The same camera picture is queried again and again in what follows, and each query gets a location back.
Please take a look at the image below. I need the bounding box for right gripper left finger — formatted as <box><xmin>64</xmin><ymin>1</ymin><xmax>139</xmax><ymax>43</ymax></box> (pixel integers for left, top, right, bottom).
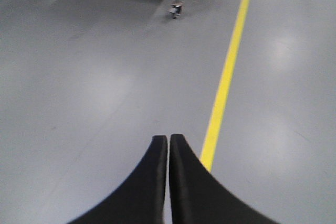
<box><xmin>71</xmin><ymin>135</ymin><xmax>168</xmax><ymax>223</ymax></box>

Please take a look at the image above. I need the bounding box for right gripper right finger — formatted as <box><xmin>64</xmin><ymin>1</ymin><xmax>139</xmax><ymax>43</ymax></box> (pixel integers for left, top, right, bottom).
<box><xmin>169</xmin><ymin>134</ymin><xmax>274</xmax><ymax>223</ymax></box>

